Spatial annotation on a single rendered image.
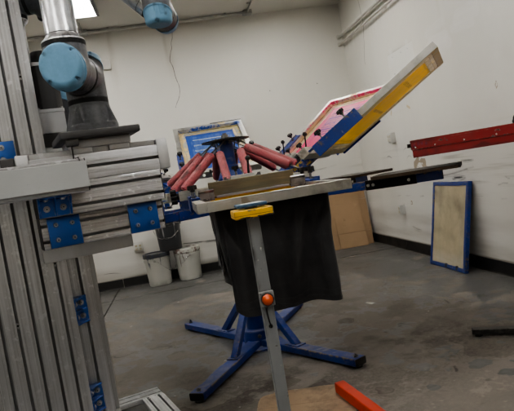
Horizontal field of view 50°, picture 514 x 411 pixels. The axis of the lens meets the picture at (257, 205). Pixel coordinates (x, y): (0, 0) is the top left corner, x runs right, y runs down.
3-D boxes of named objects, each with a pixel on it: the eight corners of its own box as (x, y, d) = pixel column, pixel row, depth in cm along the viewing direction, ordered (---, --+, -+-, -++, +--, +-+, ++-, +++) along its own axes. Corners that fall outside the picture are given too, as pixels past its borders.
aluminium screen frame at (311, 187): (352, 187, 206) (351, 178, 206) (197, 214, 198) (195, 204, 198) (303, 188, 284) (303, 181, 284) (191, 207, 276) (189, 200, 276)
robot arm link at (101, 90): (112, 99, 170) (105, 55, 169) (100, 93, 157) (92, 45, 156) (74, 106, 170) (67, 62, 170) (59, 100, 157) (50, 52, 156)
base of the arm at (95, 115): (71, 132, 155) (64, 97, 154) (64, 139, 168) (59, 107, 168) (124, 126, 161) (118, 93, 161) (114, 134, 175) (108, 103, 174)
